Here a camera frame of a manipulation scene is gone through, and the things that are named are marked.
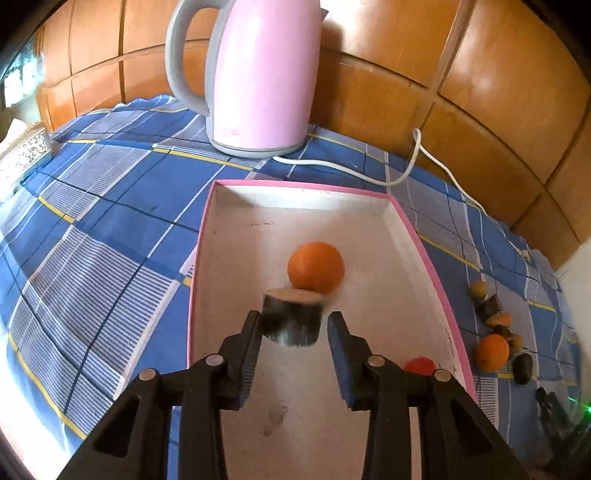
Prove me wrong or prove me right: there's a white power cable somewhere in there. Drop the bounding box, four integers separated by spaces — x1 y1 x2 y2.
272 128 534 264

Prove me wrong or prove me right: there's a wooden glass door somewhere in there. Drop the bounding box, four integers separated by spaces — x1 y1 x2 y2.
0 41 42 109

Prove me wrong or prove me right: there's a pink electric kettle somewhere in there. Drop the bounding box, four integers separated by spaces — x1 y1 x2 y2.
165 0 324 158

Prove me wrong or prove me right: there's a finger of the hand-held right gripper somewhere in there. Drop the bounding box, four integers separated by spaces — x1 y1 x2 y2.
536 388 561 428

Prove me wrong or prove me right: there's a patterned tissue box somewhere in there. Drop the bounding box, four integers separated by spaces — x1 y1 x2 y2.
0 119 51 201

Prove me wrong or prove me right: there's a dark eggplant slice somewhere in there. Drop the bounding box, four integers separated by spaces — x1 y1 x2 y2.
262 287 326 348

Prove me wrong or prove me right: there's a blue checkered tablecloth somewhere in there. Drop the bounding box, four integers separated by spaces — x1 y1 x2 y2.
0 95 583 480

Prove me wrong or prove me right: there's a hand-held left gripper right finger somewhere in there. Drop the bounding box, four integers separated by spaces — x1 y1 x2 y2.
327 311 525 480

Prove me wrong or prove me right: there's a dark eggplant piece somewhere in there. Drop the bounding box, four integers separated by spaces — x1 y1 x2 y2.
475 298 504 319
512 353 534 385

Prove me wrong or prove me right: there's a pink-rimmed cardboard box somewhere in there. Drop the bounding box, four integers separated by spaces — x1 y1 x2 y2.
187 180 476 480

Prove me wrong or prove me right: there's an orange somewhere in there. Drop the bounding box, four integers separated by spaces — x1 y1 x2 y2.
475 333 510 373
287 241 345 296

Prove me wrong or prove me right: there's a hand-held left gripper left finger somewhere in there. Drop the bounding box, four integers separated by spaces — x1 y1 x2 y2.
55 310 264 480

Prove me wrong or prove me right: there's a red tomato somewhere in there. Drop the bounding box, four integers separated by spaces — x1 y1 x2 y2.
404 356 437 377

